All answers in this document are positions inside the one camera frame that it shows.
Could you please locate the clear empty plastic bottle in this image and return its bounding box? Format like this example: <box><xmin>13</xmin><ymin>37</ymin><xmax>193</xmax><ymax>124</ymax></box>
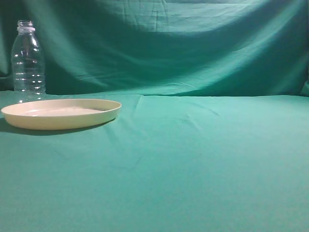
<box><xmin>11</xmin><ymin>20</ymin><xmax>46</xmax><ymax>103</ymax></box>

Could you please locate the cream plastic plate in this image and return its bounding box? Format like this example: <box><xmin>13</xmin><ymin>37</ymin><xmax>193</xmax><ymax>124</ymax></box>
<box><xmin>1</xmin><ymin>99</ymin><xmax>122</xmax><ymax>130</ymax></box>

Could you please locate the green cloth backdrop and cover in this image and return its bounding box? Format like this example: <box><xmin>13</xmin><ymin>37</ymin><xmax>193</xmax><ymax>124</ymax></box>
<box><xmin>0</xmin><ymin>0</ymin><xmax>309</xmax><ymax>232</ymax></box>

